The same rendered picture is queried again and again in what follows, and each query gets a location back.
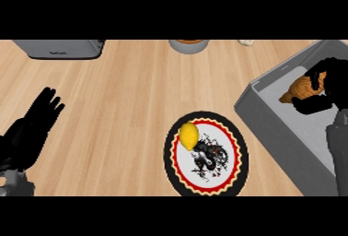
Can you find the brown croissant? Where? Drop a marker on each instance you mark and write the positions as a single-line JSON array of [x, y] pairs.
[[302, 88]]

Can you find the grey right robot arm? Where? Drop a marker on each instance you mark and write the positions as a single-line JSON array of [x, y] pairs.
[[339, 153]]

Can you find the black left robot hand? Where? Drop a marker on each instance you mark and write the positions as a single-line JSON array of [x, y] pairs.
[[31, 129]]

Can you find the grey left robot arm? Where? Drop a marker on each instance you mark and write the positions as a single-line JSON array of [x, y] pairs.
[[15, 183]]

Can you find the small white object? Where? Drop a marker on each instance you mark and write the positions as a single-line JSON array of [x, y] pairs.
[[246, 42]]

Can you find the yellow lemon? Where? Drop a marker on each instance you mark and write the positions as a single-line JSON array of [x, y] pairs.
[[189, 135]]

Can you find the black red patterned plate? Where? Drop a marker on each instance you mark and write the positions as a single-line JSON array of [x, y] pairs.
[[205, 153]]

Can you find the grey round cup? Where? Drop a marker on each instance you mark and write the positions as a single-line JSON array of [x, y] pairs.
[[189, 46]]

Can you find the grey toaster appliance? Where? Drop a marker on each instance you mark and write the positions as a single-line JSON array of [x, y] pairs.
[[60, 48]]

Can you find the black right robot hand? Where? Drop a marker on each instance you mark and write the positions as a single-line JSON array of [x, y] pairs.
[[329, 83]]

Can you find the grey cardboard box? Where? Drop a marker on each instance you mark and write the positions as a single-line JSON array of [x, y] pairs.
[[293, 123]]

